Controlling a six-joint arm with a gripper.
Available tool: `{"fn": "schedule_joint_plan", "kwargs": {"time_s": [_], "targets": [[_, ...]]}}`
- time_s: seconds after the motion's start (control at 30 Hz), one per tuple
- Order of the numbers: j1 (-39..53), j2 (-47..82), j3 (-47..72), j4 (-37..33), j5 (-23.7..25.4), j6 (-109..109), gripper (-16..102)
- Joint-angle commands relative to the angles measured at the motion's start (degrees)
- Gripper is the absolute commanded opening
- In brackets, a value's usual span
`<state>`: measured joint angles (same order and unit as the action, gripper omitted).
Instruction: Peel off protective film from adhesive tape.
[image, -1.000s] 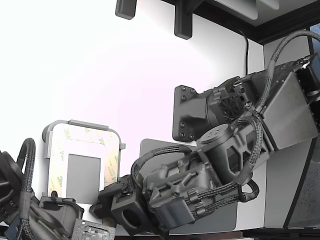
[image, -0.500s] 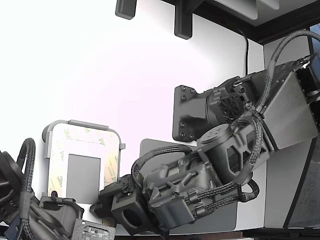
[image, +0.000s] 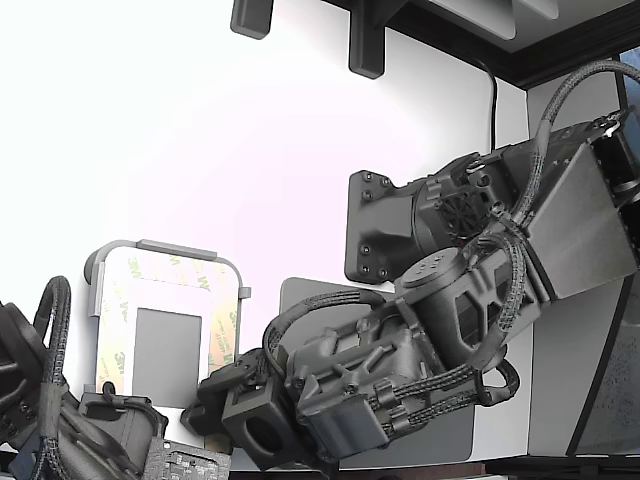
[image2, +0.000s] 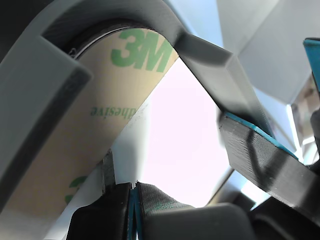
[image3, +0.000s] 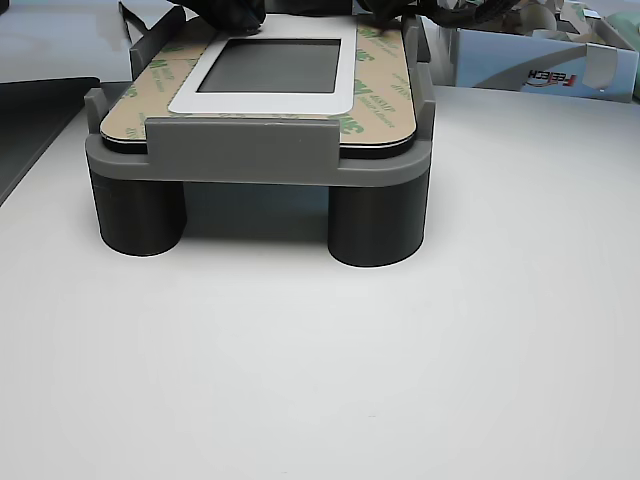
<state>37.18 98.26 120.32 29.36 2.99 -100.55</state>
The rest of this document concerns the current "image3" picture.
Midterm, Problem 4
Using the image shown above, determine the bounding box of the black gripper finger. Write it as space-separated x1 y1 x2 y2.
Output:
197 0 267 37

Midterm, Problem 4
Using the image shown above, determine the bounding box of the tan 3M tape liner strip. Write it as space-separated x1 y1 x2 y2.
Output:
353 14 415 115
122 56 204 112
99 107 417 150
162 12 221 60

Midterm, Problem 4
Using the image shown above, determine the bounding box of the white plate with window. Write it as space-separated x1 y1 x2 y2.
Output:
98 10 417 160

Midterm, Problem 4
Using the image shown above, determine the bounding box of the thin black bar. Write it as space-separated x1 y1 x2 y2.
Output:
117 0 151 40

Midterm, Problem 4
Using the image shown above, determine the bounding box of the grey plastic fixture tray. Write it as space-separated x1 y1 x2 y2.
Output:
83 4 437 189

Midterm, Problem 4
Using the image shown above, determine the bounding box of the dark cylindrical fixture leg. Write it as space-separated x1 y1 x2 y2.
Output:
327 172 427 270
90 169 189 258

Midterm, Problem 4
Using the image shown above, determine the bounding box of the grey flat rectangular mat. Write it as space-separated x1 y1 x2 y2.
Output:
0 76 102 207

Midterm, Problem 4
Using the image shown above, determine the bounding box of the blue white cardboard box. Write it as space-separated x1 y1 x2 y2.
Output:
433 0 640 105

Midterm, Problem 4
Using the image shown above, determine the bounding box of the curled peeled liner scrap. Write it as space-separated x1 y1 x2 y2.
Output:
502 2 559 36
559 0 609 44

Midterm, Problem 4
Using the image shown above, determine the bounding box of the pale green sheet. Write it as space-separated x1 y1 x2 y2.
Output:
602 13 640 51

